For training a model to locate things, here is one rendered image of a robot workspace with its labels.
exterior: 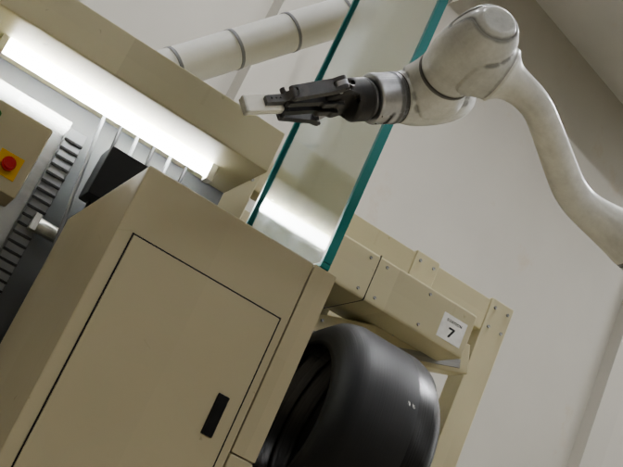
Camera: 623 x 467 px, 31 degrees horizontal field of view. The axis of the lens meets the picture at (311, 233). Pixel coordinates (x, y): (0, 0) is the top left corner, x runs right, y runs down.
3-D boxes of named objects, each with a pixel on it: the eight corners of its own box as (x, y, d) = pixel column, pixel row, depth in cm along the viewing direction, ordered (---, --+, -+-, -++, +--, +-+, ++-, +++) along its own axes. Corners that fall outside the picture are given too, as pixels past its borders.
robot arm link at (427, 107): (372, 86, 201) (407, 45, 190) (441, 82, 209) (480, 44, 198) (390, 139, 198) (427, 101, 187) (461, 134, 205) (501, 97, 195)
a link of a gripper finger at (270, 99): (292, 105, 184) (299, 94, 181) (265, 106, 181) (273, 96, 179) (290, 96, 184) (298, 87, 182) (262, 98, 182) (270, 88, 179)
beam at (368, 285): (298, 260, 321) (319, 216, 326) (262, 271, 343) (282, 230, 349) (463, 359, 340) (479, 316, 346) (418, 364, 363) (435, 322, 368)
